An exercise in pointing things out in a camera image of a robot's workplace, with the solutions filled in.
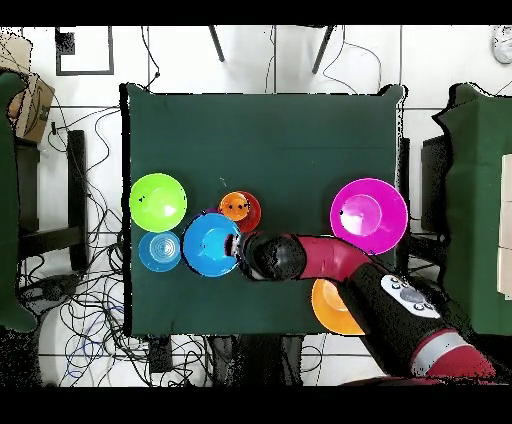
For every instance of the black tripod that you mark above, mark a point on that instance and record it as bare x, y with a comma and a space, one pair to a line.
216, 46

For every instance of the large yellow-orange bowl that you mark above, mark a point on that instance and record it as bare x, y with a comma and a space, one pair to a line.
328, 308

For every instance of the white boxes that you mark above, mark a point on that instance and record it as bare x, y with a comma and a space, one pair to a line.
506, 224

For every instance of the dark grey round base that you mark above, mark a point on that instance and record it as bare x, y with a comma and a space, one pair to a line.
50, 290

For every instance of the black power box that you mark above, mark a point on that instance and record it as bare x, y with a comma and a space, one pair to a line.
160, 356

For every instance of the green cloth covered table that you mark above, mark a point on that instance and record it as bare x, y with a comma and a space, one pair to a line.
476, 200
8, 200

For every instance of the dark green table cloth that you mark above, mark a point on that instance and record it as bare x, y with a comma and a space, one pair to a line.
260, 132

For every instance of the lime green bowl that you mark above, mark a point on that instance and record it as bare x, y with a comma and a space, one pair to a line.
158, 202

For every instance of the orange cup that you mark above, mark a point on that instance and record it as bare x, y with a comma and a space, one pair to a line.
234, 206

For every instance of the deep blue bowl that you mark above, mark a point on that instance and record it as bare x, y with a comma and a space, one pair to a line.
208, 248

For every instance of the small red-orange bowl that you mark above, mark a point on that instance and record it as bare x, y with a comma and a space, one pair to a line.
254, 218

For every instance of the black bench stand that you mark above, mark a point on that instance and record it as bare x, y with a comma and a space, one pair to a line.
76, 180

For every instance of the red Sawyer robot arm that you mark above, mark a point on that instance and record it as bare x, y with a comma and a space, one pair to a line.
332, 256

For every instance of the black square frame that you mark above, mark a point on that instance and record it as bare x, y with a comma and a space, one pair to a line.
84, 72

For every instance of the pink bowl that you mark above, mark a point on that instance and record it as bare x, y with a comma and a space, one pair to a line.
368, 216

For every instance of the shallow blue bowl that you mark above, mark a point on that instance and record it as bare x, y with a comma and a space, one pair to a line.
160, 251

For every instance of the person's foot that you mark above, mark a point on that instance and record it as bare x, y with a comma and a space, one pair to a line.
503, 44

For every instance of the black box stand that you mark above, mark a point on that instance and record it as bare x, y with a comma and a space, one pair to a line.
434, 180

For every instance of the cardboard box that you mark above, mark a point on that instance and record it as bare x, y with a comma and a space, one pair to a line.
34, 108

